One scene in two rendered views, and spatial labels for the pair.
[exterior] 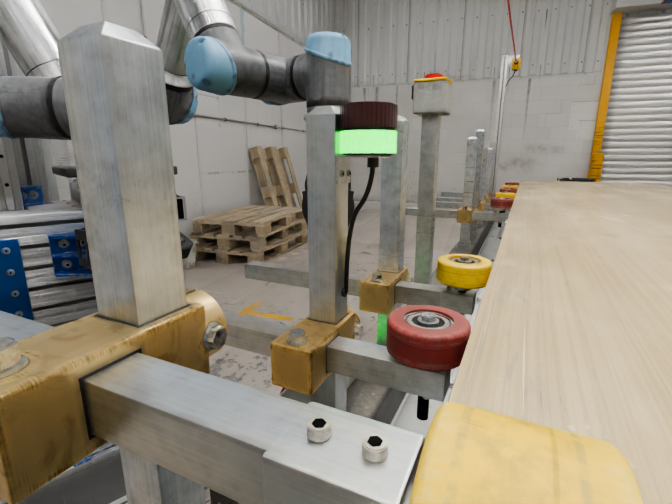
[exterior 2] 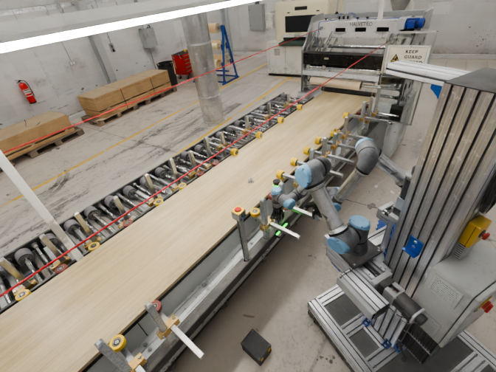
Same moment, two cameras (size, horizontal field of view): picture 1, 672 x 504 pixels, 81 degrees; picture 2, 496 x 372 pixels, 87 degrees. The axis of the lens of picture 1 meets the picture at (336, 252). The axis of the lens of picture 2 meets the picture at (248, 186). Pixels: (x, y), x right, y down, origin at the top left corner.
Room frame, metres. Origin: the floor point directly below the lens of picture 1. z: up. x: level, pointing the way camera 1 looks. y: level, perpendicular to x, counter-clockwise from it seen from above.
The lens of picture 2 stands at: (2.11, 0.28, 2.39)
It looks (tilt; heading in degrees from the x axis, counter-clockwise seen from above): 37 degrees down; 198
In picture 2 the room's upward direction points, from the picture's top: 8 degrees counter-clockwise
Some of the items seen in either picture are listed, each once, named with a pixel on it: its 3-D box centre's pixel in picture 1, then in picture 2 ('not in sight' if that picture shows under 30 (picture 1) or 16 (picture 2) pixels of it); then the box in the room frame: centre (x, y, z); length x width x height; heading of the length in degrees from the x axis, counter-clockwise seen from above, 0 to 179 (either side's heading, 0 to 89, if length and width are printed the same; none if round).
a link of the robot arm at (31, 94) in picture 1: (35, 109); (333, 193); (0.55, 0.40, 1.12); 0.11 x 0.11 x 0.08; 4
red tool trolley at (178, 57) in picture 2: not in sight; (185, 64); (-6.90, -4.40, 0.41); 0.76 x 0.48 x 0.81; 168
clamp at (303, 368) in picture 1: (322, 342); not in sight; (0.43, 0.02, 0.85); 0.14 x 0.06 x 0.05; 154
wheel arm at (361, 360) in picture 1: (267, 339); (291, 207); (0.44, 0.08, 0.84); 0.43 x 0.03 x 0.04; 64
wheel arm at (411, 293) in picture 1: (347, 284); (274, 226); (0.67, -0.02, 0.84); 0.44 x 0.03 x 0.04; 64
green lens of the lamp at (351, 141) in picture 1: (368, 142); not in sight; (0.43, -0.03, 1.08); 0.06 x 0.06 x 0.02
